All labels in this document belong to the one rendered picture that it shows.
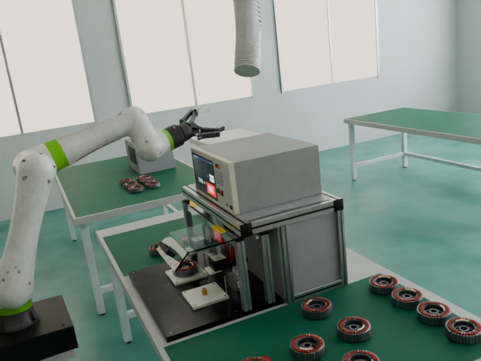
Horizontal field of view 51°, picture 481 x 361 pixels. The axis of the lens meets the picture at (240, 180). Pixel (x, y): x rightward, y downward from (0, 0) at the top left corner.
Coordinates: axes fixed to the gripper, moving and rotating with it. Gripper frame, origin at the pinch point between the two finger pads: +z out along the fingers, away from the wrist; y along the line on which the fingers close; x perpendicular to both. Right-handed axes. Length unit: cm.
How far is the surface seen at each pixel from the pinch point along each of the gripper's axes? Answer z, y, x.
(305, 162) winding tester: 7.8, 45.7, 1.9
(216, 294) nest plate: -39, 50, -41
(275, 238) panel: -18, 58, -13
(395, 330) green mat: -11, 109, -18
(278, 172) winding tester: -4.2, 42.8, 1.4
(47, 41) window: 81, -407, -173
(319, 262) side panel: -5, 71, -26
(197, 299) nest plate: -46, 47, -41
